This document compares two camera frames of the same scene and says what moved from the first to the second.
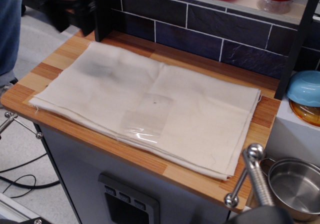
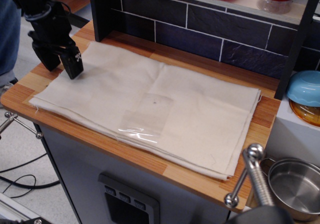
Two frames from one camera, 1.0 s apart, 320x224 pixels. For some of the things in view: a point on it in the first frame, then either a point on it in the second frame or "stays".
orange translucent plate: x=309 y=114 stays
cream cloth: x=199 y=119 stays
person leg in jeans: x=11 y=4 stays
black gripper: x=67 y=4 to x=52 y=29
